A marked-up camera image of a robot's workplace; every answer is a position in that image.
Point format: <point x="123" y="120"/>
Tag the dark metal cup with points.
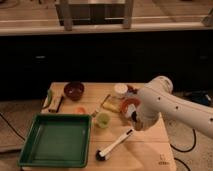
<point x="134" y="116"/>

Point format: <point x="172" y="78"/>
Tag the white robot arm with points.
<point x="156" y="97"/>

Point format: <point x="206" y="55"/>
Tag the green plastic tray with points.
<point x="57" y="141"/>

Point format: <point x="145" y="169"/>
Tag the white cup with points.
<point x="120" y="90"/>

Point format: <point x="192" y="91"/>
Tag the yellow sponge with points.
<point x="114" y="107"/>

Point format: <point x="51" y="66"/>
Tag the brown toy food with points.
<point x="131" y="89"/>

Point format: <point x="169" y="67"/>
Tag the orange bowl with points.
<point x="127" y="102"/>

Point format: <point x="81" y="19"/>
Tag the grey folded cloth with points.
<point x="130" y="109"/>

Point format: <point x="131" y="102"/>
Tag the dark red bowl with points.
<point x="74" y="90"/>

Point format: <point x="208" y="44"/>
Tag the light green cup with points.
<point x="102" y="120"/>

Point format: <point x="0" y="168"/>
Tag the wooden block with black edge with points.
<point x="55" y="104"/>

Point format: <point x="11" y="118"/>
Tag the green vegetable toy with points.
<point x="48" y="99"/>

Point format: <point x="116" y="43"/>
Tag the wooden cutting board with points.
<point x="142" y="151"/>

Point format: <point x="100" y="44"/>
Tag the wooden stool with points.
<point x="94" y="12"/>

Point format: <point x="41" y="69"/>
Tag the black device on floor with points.
<point x="200" y="97"/>

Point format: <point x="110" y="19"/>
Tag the brush with wooden handle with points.
<point x="98" y="109"/>

